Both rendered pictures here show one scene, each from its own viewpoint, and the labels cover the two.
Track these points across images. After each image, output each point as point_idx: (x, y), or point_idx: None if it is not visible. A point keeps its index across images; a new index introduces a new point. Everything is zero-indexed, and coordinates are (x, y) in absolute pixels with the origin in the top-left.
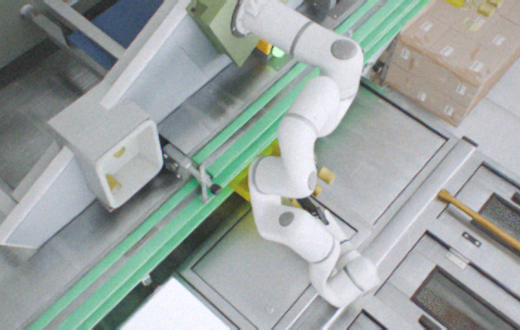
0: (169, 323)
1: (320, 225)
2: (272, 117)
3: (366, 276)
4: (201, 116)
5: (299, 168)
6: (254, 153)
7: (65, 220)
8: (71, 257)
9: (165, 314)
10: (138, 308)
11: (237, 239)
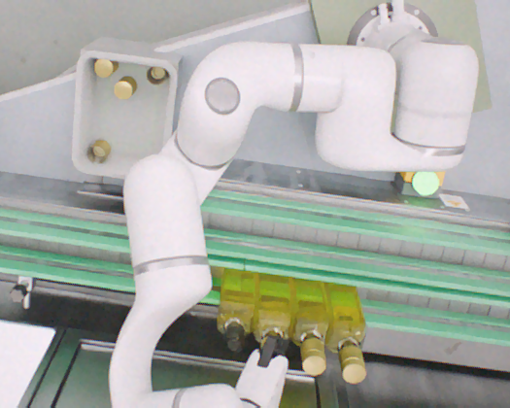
0: None
1: (190, 209)
2: (337, 223)
3: (199, 406)
4: (256, 173)
5: (217, 57)
6: (280, 260)
7: (39, 169)
8: None
9: None
10: None
11: (165, 368)
